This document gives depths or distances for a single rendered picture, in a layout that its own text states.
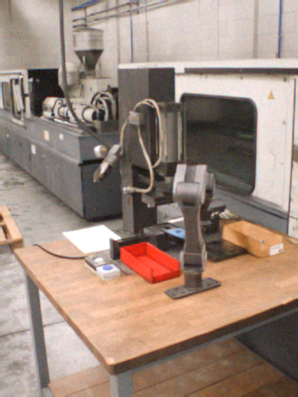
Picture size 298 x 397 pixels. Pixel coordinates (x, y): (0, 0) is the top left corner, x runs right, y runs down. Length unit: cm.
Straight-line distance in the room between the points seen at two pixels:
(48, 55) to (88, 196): 655
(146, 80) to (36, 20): 939
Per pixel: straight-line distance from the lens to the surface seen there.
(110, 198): 522
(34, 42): 1120
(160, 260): 187
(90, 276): 181
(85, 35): 659
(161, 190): 197
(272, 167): 240
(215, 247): 200
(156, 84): 196
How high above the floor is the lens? 165
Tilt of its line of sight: 16 degrees down
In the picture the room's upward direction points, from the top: 1 degrees counter-clockwise
